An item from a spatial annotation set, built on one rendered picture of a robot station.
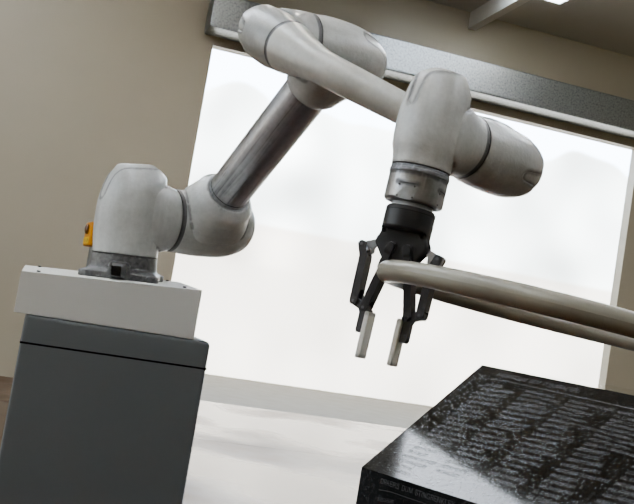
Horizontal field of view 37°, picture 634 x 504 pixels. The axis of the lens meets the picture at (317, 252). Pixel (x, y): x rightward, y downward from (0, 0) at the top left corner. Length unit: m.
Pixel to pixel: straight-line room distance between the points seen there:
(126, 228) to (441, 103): 1.01
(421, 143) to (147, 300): 0.90
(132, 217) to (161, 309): 0.24
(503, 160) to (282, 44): 0.51
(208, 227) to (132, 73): 6.13
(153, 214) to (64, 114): 6.04
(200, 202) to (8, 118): 6.05
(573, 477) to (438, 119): 0.62
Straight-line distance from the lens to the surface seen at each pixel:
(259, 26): 1.82
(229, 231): 2.26
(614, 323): 1.11
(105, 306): 2.07
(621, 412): 1.68
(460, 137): 1.40
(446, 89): 1.40
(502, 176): 1.48
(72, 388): 2.08
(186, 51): 8.43
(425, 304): 1.37
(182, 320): 2.09
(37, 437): 2.09
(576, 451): 1.65
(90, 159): 8.18
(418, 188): 1.37
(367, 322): 1.39
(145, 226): 2.20
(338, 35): 1.90
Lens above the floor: 0.89
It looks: 4 degrees up
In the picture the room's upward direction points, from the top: 9 degrees clockwise
